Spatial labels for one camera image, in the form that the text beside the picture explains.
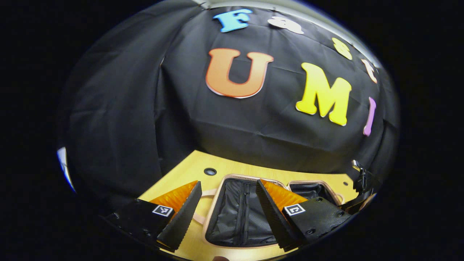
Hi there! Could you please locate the white printed object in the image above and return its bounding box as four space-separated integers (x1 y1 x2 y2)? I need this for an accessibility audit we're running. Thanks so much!
56 147 76 192

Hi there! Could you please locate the small pink suitcase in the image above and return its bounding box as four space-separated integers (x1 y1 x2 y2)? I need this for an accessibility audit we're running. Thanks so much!
192 174 345 250

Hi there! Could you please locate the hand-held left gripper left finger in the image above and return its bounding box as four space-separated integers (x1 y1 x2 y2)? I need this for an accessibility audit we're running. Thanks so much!
103 180 203 253

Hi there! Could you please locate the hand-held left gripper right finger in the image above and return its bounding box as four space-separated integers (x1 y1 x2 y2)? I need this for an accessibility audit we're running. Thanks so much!
256 179 353 252

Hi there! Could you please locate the black backdrop cloth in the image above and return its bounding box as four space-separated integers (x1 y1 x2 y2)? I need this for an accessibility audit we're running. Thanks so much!
57 2 400 214

